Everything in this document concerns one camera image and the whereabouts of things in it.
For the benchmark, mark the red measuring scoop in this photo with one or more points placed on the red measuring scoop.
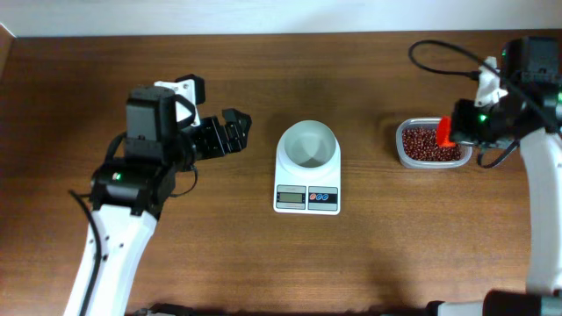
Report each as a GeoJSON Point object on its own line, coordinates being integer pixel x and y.
{"type": "Point", "coordinates": [443, 133]}

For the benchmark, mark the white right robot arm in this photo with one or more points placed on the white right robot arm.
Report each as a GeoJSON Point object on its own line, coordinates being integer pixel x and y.
{"type": "Point", "coordinates": [529, 71]}

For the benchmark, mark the white bowl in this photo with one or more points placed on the white bowl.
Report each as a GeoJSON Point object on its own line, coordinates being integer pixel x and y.
{"type": "Point", "coordinates": [307, 146]}

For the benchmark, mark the red adzuki beans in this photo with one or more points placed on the red adzuki beans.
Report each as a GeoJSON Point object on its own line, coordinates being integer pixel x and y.
{"type": "Point", "coordinates": [420, 144]}

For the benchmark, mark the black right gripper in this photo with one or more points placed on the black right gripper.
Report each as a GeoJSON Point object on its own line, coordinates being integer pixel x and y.
{"type": "Point", "coordinates": [459, 130]}

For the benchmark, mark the white digital kitchen scale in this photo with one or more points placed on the white digital kitchen scale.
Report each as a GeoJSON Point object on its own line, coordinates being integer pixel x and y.
{"type": "Point", "coordinates": [308, 192]}

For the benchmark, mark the clear plastic bean container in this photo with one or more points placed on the clear plastic bean container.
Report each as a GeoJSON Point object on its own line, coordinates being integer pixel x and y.
{"type": "Point", "coordinates": [430, 123]}

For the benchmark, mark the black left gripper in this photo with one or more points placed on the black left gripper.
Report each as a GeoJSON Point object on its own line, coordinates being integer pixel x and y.
{"type": "Point", "coordinates": [218, 137]}

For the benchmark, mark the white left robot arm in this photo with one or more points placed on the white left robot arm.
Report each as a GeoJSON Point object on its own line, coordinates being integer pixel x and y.
{"type": "Point", "coordinates": [128, 191]}

